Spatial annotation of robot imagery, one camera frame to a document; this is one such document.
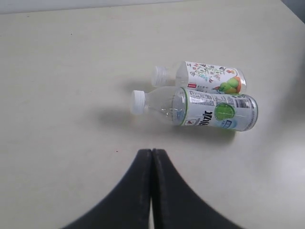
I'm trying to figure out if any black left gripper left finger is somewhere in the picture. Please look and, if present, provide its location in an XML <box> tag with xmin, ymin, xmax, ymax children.
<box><xmin>65</xmin><ymin>149</ymin><xmax>152</xmax><ymax>229</ymax></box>

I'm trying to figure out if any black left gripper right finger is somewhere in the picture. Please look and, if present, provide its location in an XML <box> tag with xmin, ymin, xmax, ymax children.
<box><xmin>152</xmin><ymin>149</ymin><xmax>235</xmax><ymax>229</ymax></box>

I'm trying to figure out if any clear bottle green lime label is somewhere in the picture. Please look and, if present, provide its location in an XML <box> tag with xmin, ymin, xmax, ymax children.
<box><xmin>131</xmin><ymin>86</ymin><xmax>258</xmax><ymax>132</ymax></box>

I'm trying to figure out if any clear bottle floral pear label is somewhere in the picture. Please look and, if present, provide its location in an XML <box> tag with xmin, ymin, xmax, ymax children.
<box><xmin>151</xmin><ymin>61</ymin><xmax>247</xmax><ymax>94</ymax></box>

